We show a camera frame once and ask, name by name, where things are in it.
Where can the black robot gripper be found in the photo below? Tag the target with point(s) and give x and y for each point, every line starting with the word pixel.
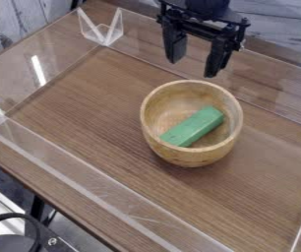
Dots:
pixel 206 18

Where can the clear acrylic tray wall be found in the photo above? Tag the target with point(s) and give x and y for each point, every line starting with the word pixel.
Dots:
pixel 72 143

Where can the black metal base plate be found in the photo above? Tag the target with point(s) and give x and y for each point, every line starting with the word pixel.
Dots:
pixel 42 241

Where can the clear acrylic corner bracket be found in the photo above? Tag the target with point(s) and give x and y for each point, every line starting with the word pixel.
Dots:
pixel 101 34

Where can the black table leg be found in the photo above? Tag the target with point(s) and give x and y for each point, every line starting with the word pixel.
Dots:
pixel 37 208

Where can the green rectangular block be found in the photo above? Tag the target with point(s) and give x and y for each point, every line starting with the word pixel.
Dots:
pixel 192 128

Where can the light wooden bowl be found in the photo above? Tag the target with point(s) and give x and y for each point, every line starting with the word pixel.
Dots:
pixel 172 103

